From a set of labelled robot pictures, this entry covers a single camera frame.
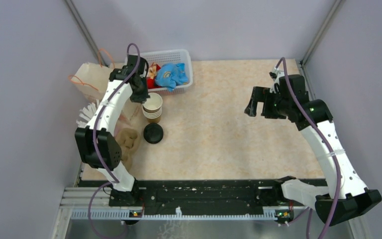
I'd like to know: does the white plastic basket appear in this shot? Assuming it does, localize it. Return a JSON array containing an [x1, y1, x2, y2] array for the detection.
[[140, 49, 193, 96]]

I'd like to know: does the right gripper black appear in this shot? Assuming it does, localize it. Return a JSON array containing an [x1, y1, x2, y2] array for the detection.
[[245, 86, 290, 120]]

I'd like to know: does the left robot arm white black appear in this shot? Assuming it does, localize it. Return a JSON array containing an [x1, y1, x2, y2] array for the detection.
[[75, 55, 149, 206]]

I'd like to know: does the white wrapped straws bundle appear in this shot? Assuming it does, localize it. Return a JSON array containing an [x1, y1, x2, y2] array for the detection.
[[76, 100, 99, 128]]

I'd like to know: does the stack of paper cups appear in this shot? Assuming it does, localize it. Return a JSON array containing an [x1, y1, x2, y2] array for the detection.
[[142, 92, 163, 123]]

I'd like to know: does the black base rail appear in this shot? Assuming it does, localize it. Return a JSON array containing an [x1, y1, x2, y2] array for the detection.
[[108, 179, 328, 217]]

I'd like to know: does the blue cloth toy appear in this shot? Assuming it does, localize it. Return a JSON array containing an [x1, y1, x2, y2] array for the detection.
[[155, 63, 189, 92]]

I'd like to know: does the brown pulp cup carrier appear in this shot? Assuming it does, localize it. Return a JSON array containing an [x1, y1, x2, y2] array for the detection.
[[115, 128, 141, 171]]

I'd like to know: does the beige paper bag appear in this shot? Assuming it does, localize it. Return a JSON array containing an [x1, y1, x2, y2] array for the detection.
[[68, 48, 126, 103]]

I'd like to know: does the red cloth toy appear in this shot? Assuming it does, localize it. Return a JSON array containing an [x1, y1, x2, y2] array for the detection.
[[146, 62, 161, 89]]

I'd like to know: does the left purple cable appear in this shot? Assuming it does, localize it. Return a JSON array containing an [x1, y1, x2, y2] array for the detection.
[[87, 43, 142, 239]]

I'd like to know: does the black lid stack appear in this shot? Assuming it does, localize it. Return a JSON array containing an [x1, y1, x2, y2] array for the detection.
[[143, 123, 164, 144]]

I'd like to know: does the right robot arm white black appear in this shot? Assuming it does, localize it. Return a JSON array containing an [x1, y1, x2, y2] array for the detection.
[[245, 67, 382, 226]]

